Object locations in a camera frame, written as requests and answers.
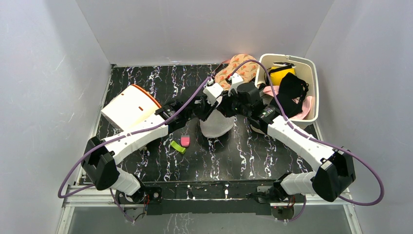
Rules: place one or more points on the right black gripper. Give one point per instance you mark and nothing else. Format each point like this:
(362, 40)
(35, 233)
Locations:
(228, 105)

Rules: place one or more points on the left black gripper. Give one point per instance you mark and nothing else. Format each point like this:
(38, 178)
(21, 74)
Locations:
(209, 108)

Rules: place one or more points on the white mesh laundry bag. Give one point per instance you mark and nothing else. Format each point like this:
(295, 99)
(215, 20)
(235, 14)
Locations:
(216, 125)

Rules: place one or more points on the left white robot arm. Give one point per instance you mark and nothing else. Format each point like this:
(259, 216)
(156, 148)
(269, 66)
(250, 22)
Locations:
(103, 156)

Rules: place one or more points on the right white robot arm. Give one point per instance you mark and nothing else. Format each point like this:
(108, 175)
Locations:
(333, 170)

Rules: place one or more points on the floral orange mesh bag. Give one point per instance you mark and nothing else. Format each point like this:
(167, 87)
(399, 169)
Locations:
(247, 71)

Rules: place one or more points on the yellow bra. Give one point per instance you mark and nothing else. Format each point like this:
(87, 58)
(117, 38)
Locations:
(277, 72)

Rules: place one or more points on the black bra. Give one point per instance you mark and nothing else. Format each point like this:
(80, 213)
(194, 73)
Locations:
(290, 94)

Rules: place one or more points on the cream plastic laundry basket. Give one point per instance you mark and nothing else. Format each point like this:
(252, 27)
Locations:
(305, 69)

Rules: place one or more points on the pink clip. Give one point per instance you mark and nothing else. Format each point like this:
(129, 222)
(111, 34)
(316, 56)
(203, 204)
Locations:
(185, 140)

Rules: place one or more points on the green clip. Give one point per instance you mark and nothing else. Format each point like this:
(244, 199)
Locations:
(177, 147)

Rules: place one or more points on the white orange cylindrical container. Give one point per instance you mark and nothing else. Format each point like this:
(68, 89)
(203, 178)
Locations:
(132, 106)

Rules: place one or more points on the pink garment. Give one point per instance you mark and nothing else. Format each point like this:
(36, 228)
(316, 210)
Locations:
(306, 105)

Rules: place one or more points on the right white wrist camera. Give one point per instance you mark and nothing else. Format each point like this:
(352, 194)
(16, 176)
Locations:
(235, 81)

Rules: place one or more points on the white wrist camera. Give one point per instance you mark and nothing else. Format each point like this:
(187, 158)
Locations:
(235, 81)
(212, 90)

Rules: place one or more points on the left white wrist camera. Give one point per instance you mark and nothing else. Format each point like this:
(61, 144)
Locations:
(212, 90)

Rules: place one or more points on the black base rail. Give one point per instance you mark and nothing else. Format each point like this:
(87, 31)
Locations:
(213, 197)

